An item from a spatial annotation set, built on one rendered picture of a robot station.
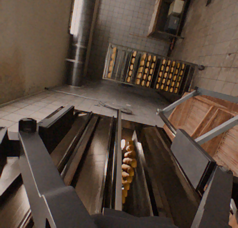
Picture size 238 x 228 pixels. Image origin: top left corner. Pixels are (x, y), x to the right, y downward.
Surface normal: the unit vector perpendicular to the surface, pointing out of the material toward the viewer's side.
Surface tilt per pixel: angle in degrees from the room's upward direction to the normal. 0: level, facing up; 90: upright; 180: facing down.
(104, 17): 90
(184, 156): 0
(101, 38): 90
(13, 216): 70
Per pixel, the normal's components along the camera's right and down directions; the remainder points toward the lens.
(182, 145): -0.98, -0.22
